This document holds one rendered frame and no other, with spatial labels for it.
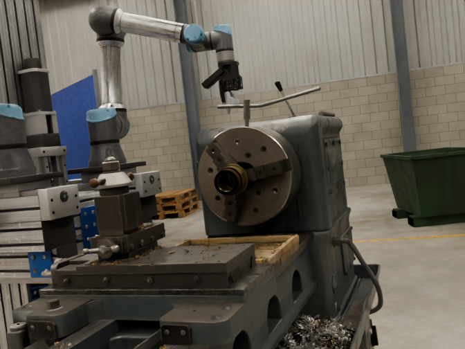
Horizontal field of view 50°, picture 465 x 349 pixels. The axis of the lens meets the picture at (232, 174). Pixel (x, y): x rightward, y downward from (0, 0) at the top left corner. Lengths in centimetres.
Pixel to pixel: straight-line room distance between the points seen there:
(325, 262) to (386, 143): 1000
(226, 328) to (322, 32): 1124
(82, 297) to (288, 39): 1114
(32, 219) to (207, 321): 85
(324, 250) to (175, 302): 84
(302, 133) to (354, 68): 1014
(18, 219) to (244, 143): 71
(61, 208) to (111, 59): 84
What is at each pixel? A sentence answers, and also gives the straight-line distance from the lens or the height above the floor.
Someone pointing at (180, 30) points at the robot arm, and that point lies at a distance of 202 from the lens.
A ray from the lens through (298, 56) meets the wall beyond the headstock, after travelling 1191.
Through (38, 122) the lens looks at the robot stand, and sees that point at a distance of 190.
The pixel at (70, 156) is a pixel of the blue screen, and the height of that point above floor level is 133.
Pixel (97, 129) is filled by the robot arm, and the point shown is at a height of 130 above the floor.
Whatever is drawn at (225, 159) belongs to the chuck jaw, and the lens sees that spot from 153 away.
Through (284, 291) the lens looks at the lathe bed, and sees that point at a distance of 140.
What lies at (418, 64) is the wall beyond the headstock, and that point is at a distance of 1185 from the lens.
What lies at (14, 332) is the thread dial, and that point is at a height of 88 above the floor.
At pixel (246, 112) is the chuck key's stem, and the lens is 160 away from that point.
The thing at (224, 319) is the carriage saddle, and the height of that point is 90.
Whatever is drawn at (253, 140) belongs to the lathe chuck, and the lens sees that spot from 155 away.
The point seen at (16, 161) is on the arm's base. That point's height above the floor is 121.
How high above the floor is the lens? 117
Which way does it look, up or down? 3 degrees down
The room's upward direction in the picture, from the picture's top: 7 degrees counter-clockwise
